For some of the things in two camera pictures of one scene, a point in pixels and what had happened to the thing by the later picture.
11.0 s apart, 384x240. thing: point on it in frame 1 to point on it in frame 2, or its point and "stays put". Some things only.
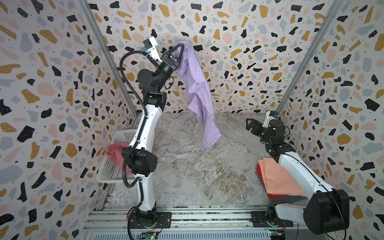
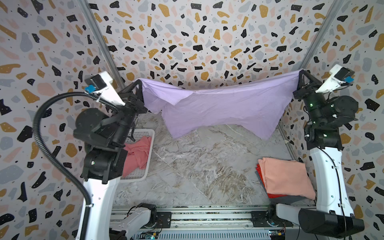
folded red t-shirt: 269,195 stays put
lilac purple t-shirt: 198,96 to 258,105
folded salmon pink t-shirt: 278,180 stays put
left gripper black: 171,65 to 132,100
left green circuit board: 150,235 stays put
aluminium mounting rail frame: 184,217 stays put
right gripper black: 261,129 to 306,91
